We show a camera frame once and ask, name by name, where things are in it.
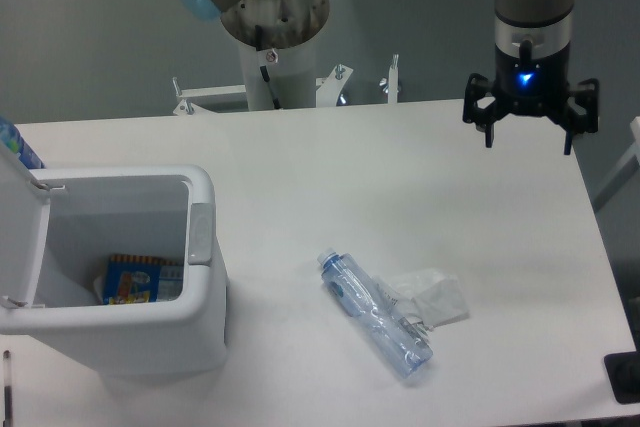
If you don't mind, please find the white plastic wrapper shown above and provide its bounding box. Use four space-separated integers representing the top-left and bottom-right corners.
373 268 470 337

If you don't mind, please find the black cable on pedestal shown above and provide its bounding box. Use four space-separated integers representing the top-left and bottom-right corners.
253 23 282 111

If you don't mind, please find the black clamp at table corner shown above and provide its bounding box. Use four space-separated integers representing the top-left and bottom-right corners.
604 351 639 405

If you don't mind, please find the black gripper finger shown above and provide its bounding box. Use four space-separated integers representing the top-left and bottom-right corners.
462 73 510 148
547 78 600 155

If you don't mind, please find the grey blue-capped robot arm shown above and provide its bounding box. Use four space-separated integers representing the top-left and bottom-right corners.
180 0 599 141

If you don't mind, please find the blue bottle behind lid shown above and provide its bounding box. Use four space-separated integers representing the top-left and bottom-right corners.
0 117 45 169

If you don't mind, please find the clear plastic water bottle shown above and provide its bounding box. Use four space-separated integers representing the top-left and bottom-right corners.
317 248 433 379

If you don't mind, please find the white frame leg right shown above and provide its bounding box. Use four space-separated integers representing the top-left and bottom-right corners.
592 117 639 212

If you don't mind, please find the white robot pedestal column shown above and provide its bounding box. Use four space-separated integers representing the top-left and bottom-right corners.
221 0 330 86

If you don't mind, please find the blue colourful snack packet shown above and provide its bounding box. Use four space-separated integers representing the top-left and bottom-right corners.
93 254 184 305

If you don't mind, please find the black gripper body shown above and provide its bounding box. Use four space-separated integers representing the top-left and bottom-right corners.
492 44 570 118

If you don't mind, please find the white trash can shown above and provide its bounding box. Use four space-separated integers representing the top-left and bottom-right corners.
1 149 228 375

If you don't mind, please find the white metal frame bracket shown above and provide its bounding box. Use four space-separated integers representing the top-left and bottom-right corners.
170 52 404 117

